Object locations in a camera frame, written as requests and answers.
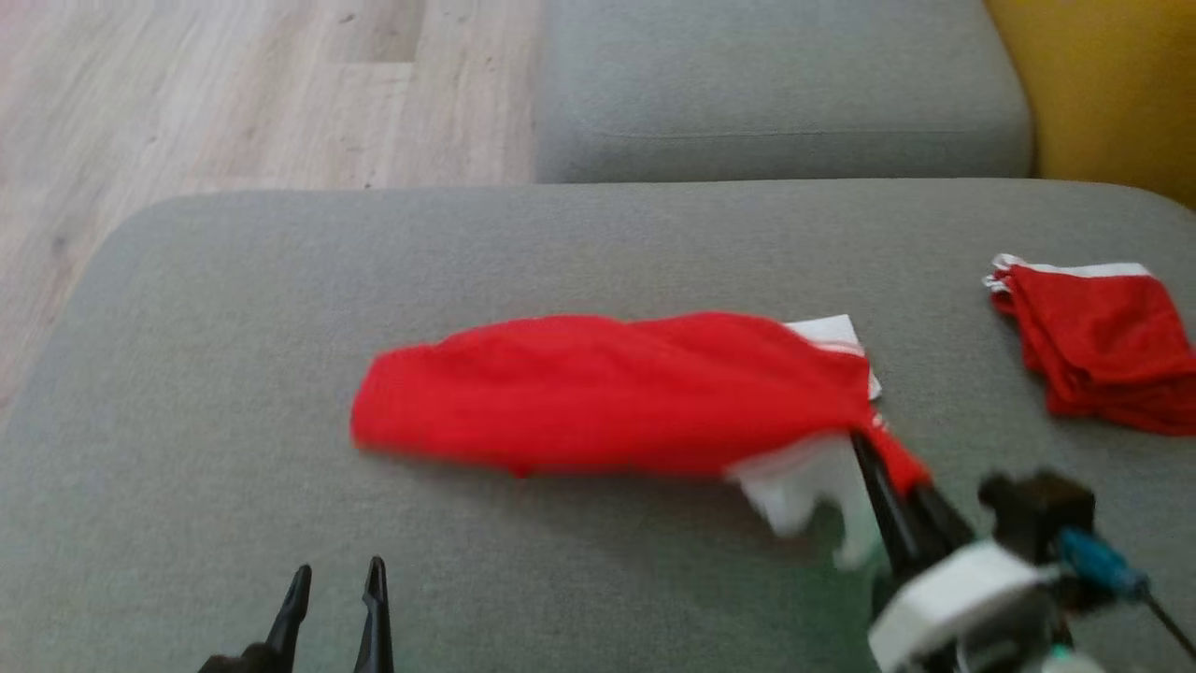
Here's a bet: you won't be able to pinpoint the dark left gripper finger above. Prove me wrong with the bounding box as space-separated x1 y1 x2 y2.
266 564 315 673
353 556 395 673

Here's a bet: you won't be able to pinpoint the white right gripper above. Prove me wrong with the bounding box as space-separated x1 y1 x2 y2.
850 435 1062 673

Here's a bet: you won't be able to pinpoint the red shorts white stripe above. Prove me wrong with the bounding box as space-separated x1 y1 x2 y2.
983 252 1196 438

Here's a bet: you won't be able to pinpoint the red shirt white sleeves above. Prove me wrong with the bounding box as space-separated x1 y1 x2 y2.
350 311 935 571

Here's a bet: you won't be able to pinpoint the large grey sofa ottoman cushion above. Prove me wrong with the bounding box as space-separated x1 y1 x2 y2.
0 178 1196 673

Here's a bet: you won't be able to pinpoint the grey sofa seat cushion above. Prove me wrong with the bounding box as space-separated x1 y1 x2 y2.
533 0 1035 185

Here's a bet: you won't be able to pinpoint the yellow sofa back cushion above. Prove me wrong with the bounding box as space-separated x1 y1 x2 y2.
983 0 1196 209

